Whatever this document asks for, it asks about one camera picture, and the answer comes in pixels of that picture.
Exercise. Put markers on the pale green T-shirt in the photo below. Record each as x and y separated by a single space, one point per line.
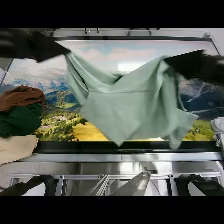
133 106

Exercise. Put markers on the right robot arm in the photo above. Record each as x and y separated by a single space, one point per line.
203 66

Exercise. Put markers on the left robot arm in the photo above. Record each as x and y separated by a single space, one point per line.
23 45

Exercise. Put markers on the brown garment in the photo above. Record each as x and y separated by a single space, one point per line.
20 96

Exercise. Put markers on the dark green garment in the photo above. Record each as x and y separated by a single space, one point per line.
18 121

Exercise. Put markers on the grey garment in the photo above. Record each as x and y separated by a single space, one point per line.
219 130

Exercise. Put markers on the silver frame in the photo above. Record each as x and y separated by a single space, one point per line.
100 166

